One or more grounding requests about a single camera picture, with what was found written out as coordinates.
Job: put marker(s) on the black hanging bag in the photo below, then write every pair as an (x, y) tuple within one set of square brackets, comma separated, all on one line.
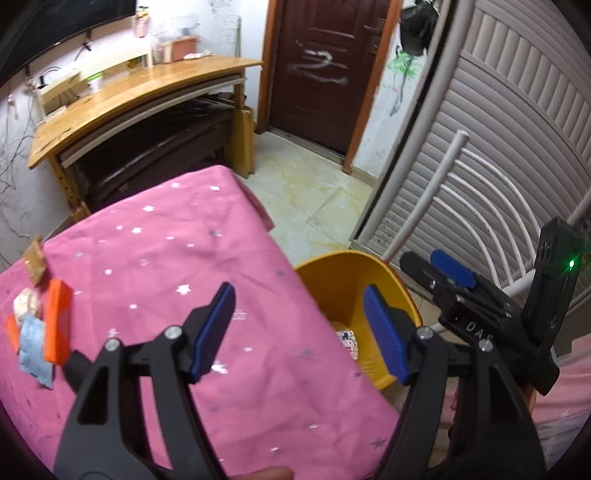
[(417, 27)]

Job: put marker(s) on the yellow trash bin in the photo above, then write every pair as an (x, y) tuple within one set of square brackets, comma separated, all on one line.
[(337, 281)]

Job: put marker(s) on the white louvered cabinet door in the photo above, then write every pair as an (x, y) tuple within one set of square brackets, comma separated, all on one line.
[(508, 73)]

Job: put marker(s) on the white metal rack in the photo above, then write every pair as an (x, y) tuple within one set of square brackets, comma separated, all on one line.
[(482, 206)]

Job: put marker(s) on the light blue paper sachet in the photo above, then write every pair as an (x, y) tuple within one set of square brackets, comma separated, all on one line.
[(31, 352)]

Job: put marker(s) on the pink storage box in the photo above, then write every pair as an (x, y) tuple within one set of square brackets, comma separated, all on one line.
[(176, 49)]

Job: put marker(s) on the pink hanging bottle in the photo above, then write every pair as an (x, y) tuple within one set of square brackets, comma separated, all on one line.
[(141, 21)]

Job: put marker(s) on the brown snack pack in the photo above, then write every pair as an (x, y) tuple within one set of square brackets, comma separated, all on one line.
[(34, 261)]

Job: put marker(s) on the wooden desk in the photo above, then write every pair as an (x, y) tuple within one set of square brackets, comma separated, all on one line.
[(91, 120)]

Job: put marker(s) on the Hello Kitty tissue pack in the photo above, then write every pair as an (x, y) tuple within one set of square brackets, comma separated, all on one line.
[(348, 340)]

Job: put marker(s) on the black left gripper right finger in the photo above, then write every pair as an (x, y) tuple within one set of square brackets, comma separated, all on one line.
[(493, 435)]

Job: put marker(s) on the black leather bench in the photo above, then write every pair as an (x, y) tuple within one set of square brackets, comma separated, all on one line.
[(184, 138)]

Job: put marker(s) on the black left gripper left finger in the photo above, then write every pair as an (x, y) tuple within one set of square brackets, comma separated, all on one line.
[(134, 416)]

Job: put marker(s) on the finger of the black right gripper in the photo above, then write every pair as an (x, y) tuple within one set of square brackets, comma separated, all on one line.
[(482, 300), (459, 274)]

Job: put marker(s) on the white desk shelf riser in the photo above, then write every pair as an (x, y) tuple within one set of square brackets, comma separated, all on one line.
[(70, 79)]

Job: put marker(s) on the dark brown door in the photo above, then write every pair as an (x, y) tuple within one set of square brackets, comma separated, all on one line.
[(322, 61)]

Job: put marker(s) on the white jar green lid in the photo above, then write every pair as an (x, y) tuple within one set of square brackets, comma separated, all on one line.
[(94, 83)]

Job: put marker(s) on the pink star tablecloth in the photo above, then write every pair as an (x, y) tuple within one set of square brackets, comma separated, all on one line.
[(283, 393)]

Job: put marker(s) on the small orange box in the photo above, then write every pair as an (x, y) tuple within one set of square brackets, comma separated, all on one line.
[(13, 333)]

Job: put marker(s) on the long orange carton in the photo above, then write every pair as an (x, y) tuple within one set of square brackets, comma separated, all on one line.
[(57, 314)]

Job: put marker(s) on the black wall television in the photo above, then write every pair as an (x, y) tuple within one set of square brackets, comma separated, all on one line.
[(30, 28)]

